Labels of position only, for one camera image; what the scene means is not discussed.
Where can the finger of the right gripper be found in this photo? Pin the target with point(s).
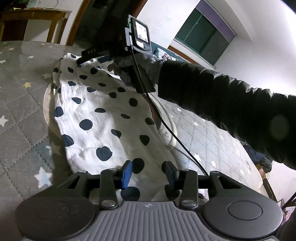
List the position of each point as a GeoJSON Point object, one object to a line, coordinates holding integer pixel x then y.
{"type": "Point", "coordinates": [89, 52]}
{"type": "Point", "coordinates": [101, 59]}

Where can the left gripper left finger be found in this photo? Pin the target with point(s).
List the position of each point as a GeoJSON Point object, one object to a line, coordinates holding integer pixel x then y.
{"type": "Point", "coordinates": [112, 180]}

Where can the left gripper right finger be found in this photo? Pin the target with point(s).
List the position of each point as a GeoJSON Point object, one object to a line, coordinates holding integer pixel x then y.
{"type": "Point", "coordinates": [182, 184]}

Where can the white navy polka-dot garment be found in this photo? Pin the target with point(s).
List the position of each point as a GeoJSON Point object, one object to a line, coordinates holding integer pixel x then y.
{"type": "Point", "coordinates": [147, 182]}

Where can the black jacket right forearm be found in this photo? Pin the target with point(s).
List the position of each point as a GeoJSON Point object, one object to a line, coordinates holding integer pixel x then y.
{"type": "Point", "coordinates": [259, 117]}

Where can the gloved right hand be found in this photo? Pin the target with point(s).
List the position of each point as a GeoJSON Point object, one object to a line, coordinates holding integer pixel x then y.
{"type": "Point", "coordinates": [140, 71]}

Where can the gripper-mounted display unit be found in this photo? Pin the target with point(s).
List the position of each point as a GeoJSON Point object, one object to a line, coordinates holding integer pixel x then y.
{"type": "Point", "coordinates": [137, 36]}

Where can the blue sofa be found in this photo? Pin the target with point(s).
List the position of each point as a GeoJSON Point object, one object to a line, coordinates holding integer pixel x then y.
{"type": "Point", "coordinates": [162, 52]}

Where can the round black induction cooktop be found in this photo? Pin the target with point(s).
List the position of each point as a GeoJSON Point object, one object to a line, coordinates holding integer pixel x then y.
{"type": "Point", "coordinates": [159, 111]}

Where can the glass jar on table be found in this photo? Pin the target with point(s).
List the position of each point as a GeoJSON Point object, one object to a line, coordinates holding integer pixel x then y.
{"type": "Point", "coordinates": [44, 4]}

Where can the seated person dark jacket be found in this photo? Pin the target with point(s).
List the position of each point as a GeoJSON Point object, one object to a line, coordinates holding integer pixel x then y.
{"type": "Point", "coordinates": [259, 158]}

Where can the grey star-patterned table cover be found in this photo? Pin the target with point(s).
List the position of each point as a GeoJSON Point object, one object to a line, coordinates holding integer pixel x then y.
{"type": "Point", "coordinates": [33, 157]}

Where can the wooden side table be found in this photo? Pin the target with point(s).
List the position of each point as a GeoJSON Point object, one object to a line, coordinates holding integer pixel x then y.
{"type": "Point", "coordinates": [21, 24]}

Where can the dark green window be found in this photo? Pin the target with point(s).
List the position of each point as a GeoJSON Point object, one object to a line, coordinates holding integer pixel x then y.
{"type": "Point", "coordinates": [205, 33]}

